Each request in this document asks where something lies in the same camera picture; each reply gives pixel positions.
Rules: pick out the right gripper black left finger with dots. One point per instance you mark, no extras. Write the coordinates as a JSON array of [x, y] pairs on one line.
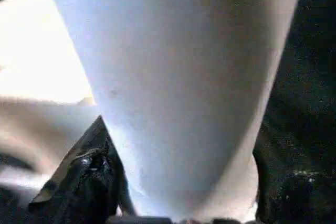
[[84, 182]]

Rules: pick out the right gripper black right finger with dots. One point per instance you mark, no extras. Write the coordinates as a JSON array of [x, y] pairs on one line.
[[294, 195]]

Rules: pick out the white plastic table leg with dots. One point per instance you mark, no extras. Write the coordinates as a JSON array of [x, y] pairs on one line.
[[183, 77]]

